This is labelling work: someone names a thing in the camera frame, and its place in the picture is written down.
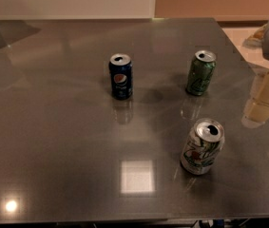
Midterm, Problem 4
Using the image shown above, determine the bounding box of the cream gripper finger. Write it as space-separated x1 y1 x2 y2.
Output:
241 68 269 128

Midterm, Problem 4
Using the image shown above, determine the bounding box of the white 7up can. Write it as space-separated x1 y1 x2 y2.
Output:
181 118 225 175

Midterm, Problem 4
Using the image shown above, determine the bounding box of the green soda can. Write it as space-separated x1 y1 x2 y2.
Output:
186 50 216 96

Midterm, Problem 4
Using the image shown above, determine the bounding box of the blue Pepsi can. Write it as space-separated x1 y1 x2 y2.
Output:
108 53 133 100

